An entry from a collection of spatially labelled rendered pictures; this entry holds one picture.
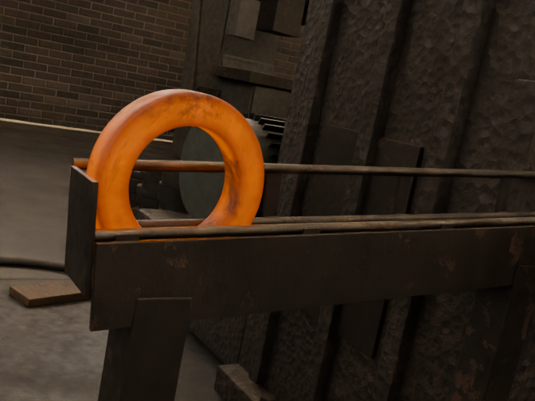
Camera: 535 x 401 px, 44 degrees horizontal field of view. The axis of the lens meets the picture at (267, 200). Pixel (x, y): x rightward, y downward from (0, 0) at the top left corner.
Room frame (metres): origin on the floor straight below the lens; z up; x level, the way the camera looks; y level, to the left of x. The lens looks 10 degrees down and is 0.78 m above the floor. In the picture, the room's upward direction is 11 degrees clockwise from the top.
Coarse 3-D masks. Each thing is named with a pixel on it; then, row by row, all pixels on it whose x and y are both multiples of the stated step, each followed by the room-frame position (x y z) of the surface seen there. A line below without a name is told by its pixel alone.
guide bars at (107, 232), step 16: (256, 224) 0.67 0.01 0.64; (272, 224) 0.68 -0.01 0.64; (288, 224) 0.69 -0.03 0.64; (304, 224) 0.70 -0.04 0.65; (320, 224) 0.71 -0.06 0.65; (336, 224) 0.72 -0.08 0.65; (352, 224) 0.73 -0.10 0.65; (368, 224) 0.74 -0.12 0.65; (384, 224) 0.76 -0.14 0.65; (400, 224) 0.77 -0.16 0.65; (416, 224) 0.78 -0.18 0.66; (432, 224) 0.80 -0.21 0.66; (448, 224) 0.81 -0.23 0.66; (464, 224) 0.83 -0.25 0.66; (480, 224) 0.84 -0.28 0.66; (496, 224) 0.86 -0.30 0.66; (512, 224) 0.88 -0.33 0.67; (528, 224) 0.90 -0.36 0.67; (96, 240) 0.57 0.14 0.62; (112, 240) 0.58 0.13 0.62; (128, 240) 0.59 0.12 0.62
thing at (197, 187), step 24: (264, 120) 2.16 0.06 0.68; (192, 144) 2.20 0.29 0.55; (216, 144) 2.06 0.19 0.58; (264, 144) 2.08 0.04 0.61; (192, 192) 2.15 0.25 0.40; (216, 192) 2.01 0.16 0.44; (144, 216) 2.35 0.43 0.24; (168, 216) 2.37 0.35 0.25; (192, 216) 2.12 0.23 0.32; (216, 336) 1.79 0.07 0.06; (240, 336) 1.69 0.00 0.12
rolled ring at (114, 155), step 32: (160, 96) 0.61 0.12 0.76; (192, 96) 0.63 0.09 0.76; (128, 128) 0.59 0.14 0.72; (160, 128) 0.61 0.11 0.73; (224, 128) 0.65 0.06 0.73; (96, 160) 0.59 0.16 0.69; (128, 160) 0.60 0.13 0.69; (224, 160) 0.69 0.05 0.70; (256, 160) 0.68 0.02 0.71; (128, 192) 0.60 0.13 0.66; (224, 192) 0.69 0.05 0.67; (256, 192) 0.68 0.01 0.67; (96, 224) 0.60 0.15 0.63; (128, 224) 0.60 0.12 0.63; (224, 224) 0.66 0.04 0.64
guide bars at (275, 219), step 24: (144, 168) 0.68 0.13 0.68; (168, 168) 0.69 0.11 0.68; (192, 168) 0.71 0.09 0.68; (216, 168) 0.72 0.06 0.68; (264, 168) 0.76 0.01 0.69; (288, 168) 0.77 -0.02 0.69; (312, 168) 0.79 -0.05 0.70; (336, 168) 0.81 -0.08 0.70; (360, 168) 0.84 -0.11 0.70; (384, 168) 0.86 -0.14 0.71; (408, 168) 0.88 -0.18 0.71; (432, 168) 0.91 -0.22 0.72; (264, 192) 0.77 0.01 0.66; (504, 192) 0.99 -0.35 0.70; (264, 216) 0.76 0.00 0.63; (312, 216) 0.78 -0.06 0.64; (336, 216) 0.80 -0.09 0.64; (360, 216) 0.82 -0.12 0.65; (384, 216) 0.84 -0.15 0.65; (408, 216) 0.86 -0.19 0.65; (432, 216) 0.89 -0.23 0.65; (456, 216) 0.91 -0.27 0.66; (480, 216) 0.94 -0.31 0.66; (504, 216) 0.96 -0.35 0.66; (528, 216) 0.99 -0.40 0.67
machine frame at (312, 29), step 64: (320, 0) 1.57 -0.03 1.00; (384, 0) 1.38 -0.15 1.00; (448, 0) 1.23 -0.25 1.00; (512, 0) 1.12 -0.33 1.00; (320, 64) 1.48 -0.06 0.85; (384, 64) 1.30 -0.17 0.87; (448, 64) 1.20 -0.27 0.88; (512, 64) 1.09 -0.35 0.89; (320, 128) 1.49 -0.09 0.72; (384, 128) 1.31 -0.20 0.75; (448, 128) 1.14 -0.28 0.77; (512, 128) 1.06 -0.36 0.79; (320, 192) 1.43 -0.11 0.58; (384, 192) 1.27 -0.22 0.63; (448, 192) 1.15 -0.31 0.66; (512, 192) 1.04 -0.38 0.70; (256, 320) 1.57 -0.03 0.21; (320, 320) 1.32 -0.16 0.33; (384, 320) 1.21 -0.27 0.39; (448, 320) 1.09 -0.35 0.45; (256, 384) 1.51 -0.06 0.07; (320, 384) 1.30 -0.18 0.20; (384, 384) 1.14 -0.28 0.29; (448, 384) 1.06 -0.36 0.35
